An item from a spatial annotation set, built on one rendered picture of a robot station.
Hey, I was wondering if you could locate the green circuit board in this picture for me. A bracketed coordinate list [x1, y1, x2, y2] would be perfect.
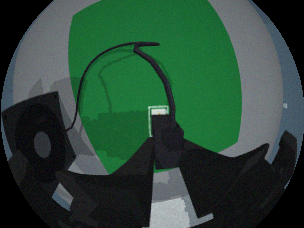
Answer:
[68, 0, 243, 174]

